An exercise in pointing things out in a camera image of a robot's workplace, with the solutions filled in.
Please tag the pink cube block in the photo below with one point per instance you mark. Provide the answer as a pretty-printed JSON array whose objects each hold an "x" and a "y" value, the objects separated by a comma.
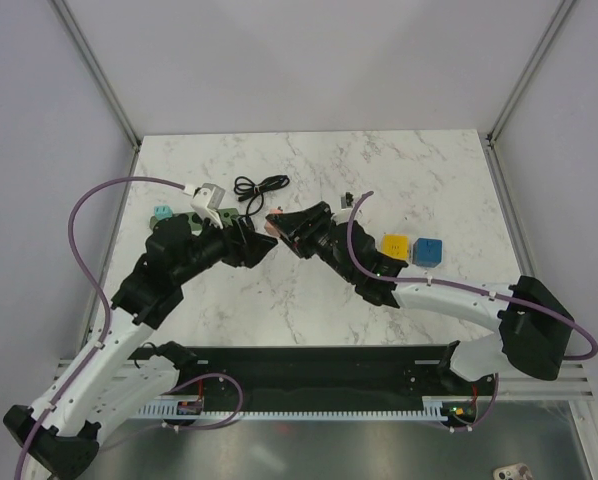
[{"x": 269, "y": 227}]

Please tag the yellow cube socket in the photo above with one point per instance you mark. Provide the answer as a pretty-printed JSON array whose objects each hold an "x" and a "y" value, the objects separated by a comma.
[{"x": 395, "y": 246}]

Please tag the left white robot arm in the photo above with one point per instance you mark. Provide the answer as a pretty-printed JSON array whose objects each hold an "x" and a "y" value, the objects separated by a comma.
[{"x": 64, "y": 429}]

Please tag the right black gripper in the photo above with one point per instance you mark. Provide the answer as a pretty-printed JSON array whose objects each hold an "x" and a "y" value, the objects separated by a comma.
[{"x": 295, "y": 225}]

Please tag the white cable duct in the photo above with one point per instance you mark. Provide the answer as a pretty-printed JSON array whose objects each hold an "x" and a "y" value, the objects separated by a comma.
[{"x": 428, "y": 409}]

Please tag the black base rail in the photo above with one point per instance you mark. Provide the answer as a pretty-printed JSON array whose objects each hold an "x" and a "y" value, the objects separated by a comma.
[{"x": 322, "y": 377}]

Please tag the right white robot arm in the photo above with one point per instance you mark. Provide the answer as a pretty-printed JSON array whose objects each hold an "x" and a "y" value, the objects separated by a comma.
[{"x": 529, "y": 329}]

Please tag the blue cube socket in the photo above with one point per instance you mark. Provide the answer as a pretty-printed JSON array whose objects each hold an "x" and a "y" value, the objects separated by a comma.
[{"x": 427, "y": 252}]

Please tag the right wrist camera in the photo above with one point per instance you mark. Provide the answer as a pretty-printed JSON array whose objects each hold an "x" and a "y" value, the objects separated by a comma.
[{"x": 347, "y": 203}]

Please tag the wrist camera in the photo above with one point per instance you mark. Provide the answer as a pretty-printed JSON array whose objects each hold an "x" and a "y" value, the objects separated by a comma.
[
  {"x": 347, "y": 203},
  {"x": 205, "y": 201}
]

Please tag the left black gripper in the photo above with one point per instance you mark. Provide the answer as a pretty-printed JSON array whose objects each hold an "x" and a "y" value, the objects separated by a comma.
[{"x": 245, "y": 247}]

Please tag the teal plug adapter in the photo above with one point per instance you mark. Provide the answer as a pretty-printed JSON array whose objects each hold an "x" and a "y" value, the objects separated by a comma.
[{"x": 162, "y": 212}]

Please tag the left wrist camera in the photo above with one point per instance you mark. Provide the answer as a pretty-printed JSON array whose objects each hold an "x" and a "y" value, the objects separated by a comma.
[{"x": 205, "y": 201}]

